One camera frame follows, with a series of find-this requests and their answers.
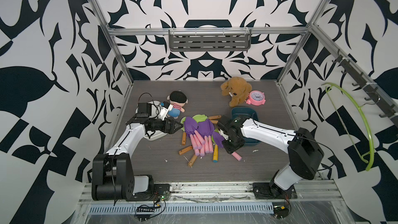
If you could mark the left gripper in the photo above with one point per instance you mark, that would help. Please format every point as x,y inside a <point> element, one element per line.
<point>171,130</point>

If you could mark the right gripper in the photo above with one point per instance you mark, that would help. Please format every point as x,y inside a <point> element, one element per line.
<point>228,149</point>

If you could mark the purple shovel pink handle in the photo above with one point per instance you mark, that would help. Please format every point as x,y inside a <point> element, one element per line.
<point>205,129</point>
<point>218,139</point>
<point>190,127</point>

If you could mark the green shovel yellow handle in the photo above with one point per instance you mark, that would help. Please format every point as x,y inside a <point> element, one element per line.
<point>216,150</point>

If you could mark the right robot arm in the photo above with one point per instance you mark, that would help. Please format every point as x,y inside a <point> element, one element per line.
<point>304,153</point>

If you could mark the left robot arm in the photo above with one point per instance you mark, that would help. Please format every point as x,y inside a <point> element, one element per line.
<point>112,173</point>

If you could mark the teal storage box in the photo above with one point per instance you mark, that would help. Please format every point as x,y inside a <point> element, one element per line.
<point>249,113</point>

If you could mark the white storage box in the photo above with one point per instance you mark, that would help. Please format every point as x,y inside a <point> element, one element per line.
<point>156,110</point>

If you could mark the plush doll black hair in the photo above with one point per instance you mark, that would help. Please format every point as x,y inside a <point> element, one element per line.
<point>177,100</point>

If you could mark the brown plush dog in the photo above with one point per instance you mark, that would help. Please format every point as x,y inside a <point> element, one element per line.
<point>238,89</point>

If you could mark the pink alarm clock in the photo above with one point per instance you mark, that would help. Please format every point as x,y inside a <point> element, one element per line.
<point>256,98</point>

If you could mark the green shovel wooden handle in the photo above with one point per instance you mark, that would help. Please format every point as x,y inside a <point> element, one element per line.
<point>202,118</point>
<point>184,135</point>

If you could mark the grey hook rail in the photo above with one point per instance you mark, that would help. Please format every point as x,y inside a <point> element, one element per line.
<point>361,80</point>

